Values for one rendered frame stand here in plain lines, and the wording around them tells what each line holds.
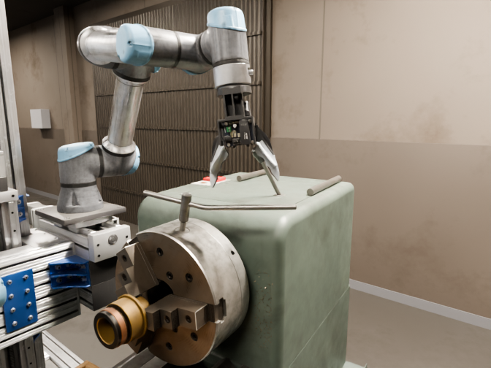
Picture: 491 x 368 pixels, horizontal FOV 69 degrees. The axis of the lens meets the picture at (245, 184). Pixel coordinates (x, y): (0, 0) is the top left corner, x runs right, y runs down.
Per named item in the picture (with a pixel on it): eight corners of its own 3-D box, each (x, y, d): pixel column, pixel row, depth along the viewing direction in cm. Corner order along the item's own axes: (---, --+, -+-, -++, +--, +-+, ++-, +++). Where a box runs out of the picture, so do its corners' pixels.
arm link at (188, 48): (159, 39, 80) (183, 22, 71) (202, 45, 86) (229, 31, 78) (162, 74, 80) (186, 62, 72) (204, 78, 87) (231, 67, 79)
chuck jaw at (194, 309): (179, 285, 80) (222, 296, 74) (181, 306, 81) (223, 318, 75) (141, 307, 71) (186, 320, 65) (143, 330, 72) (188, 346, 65)
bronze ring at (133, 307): (126, 283, 77) (88, 301, 69) (158, 295, 72) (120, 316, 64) (128, 322, 79) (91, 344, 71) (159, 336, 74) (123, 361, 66)
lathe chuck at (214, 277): (138, 309, 99) (147, 204, 90) (230, 369, 84) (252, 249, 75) (111, 325, 92) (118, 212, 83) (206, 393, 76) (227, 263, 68)
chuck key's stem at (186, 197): (174, 242, 79) (180, 193, 76) (177, 239, 81) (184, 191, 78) (183, 244, 79) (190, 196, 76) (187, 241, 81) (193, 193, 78)
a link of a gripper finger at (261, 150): (278, 183, 71) (248, 148, 71) (277, 180, 77) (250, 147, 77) (289, 174, 71) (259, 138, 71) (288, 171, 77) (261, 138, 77)
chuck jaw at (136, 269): (158, 285, 84) (136, 239, 86) (170, 277, 81) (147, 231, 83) (119, 305, 75) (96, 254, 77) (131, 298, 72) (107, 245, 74)
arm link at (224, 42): (227, 21, 78) (252, 6, 71) (233, 73, 79) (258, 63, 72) (196, 17, 73) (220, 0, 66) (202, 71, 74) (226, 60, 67)
